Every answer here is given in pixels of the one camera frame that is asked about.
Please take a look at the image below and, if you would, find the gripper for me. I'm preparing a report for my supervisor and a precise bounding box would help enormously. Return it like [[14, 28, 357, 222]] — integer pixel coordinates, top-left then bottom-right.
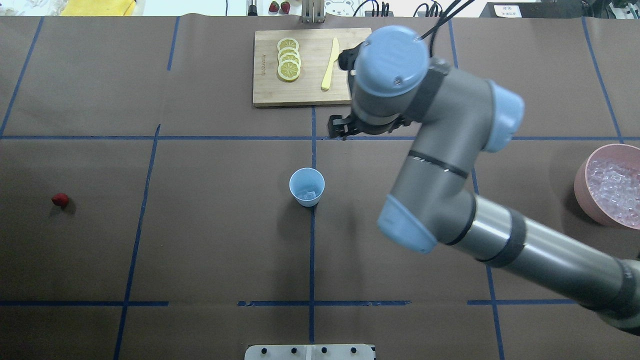
[[327, 112, 406, 141]]

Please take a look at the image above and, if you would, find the red strawberry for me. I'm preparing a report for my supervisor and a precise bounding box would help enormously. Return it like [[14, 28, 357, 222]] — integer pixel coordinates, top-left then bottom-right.
[[279, 1, 291, 15], [51, 193, 70, 208], [269, 0, 282, 14]]

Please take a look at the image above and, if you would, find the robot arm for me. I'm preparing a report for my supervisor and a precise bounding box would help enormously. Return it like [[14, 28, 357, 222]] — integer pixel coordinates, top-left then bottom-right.
[[327, 25, 640, 336]]

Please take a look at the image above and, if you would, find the light blue paper cup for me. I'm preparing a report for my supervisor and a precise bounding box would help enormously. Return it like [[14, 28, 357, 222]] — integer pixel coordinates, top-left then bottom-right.
[[289, 167, 326, 208]]

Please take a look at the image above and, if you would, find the clear ice cubes pile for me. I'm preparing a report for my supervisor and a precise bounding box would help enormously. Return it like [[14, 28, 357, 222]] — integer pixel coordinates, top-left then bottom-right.
[[586, 158, 640, 228]]

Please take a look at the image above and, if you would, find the yellow plastic knife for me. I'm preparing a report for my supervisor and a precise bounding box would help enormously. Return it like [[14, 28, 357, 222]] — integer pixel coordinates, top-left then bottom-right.
[[320, 37, 340, 92]]

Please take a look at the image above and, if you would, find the lemon slice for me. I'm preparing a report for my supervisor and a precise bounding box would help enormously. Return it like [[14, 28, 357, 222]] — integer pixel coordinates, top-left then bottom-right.
[[276, 38, 300, 51], [278, 47, 301, 61], [278, 52, 302, 68], [277, 63, 301, 82]]

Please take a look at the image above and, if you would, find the bamboo cutting board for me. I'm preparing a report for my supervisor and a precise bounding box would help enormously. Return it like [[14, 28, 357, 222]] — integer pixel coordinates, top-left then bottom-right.
[[253, 27, 371, 108]]

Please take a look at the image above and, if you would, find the red strawberry on side table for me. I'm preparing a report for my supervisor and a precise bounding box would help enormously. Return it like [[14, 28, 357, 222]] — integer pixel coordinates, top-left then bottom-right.
[[269, 0, 282, 14], [279, 1, 291, 15]]

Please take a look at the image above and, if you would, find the pink bowl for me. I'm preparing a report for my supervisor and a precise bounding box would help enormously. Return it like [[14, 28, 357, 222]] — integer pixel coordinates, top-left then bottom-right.
[[573, 143, 639, 230]]

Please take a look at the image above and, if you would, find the yellow cloth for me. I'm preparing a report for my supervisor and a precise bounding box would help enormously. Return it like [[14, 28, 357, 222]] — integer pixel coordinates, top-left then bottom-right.
[[61, 0, 137, 17]]

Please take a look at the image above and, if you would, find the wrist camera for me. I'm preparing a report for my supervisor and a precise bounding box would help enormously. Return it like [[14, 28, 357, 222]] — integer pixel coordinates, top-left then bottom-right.
[[337, 42, 363, 72]]

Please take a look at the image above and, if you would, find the aluminium frame post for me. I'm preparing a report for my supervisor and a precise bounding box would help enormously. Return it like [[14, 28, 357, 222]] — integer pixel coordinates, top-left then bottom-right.
[[301, 0, 326, 24]]

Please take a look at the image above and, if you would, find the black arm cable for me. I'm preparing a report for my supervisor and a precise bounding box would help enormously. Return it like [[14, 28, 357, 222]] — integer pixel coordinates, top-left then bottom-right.
[[420, 0, 476, 58]]

